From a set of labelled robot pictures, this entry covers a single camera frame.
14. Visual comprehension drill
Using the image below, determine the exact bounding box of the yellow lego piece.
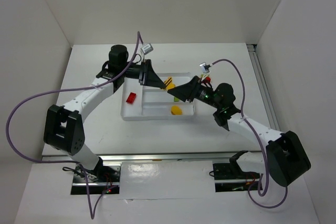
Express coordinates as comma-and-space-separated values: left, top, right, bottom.
163, 77, 175, 90

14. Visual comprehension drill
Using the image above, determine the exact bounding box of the yellow rounded printed lego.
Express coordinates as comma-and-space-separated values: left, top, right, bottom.
171, 105, 183, 115

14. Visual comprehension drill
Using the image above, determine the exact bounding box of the red lego brick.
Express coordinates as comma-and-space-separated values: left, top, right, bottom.
126, 92, 137, 104

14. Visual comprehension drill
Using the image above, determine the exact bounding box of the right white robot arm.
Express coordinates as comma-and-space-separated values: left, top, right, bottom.
168, 76, 311, 187

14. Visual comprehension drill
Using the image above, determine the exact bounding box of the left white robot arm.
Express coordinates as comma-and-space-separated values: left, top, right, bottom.
44, 45, 165, 181

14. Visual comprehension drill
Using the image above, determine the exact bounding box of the red and green lego stack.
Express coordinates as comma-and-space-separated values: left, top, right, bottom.
201, 77, 211, 86

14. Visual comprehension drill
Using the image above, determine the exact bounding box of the white divided tray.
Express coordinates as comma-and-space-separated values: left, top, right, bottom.
120, 78, 195, 121

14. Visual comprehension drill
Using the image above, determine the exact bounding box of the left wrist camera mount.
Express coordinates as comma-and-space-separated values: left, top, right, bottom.
140, 44, 153, 57

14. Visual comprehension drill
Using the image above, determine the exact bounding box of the aluminium rail right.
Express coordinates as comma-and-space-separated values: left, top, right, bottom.
246, 44, 280, 130

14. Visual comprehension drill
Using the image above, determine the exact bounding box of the aluminium rail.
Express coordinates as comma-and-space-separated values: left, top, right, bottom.
246, 44, 280, 130
40, 150, 266, 164

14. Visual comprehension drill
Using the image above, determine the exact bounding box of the aluminium rail front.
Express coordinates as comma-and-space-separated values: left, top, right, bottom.
40, 150, 266, 164

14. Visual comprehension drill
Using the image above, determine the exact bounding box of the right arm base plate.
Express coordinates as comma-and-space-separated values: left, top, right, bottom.
209, 163, 260, 193

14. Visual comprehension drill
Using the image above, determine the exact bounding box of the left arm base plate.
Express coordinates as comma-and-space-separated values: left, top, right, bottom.
62, 163, 121, 195

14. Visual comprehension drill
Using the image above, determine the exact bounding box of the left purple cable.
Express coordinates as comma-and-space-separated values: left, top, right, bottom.
5, 31, 145, 220

